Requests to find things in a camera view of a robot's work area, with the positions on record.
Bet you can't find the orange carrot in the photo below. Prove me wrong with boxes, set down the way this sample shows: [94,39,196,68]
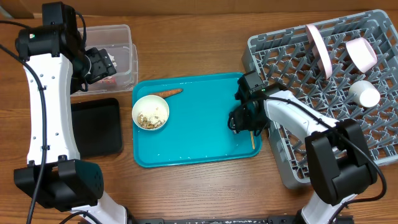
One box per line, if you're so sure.
[150,88,183,99]

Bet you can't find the cream bowl with food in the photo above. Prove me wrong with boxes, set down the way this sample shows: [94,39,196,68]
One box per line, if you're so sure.
[131,95,170,131]

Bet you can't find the red foil wrapper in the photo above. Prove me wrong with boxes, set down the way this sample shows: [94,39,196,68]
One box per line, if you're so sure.
[103,77,117,85]

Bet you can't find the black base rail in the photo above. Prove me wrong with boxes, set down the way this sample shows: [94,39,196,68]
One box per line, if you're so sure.
[128,215,304,224]

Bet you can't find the grey dishwasher rack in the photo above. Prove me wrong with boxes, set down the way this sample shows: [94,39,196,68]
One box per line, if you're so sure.
[241,9,398,190]

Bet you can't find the white napkin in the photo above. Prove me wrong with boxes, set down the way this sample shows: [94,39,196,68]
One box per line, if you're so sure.
[108,53,117,69]

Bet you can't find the pink shallow bowl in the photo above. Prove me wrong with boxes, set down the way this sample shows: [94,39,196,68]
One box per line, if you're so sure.
[346,37,377,73]

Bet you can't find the small white cup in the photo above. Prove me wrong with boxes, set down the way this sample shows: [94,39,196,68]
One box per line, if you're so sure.
[348,80,381,108]

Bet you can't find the clear plastic bin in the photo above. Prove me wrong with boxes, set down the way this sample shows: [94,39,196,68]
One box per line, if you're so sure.
[73,24,139,96]

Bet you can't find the teal plastic tray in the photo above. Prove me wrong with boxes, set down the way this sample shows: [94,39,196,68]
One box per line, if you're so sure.
[132,72,262,168]

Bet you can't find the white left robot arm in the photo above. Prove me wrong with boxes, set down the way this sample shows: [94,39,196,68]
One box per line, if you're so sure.
[11,21,134,223]

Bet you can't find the black rectangular tray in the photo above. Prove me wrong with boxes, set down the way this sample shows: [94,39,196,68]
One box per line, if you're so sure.
[71,98,123,159]

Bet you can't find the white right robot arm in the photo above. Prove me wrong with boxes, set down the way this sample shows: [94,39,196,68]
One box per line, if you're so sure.
[227,80,387,223]

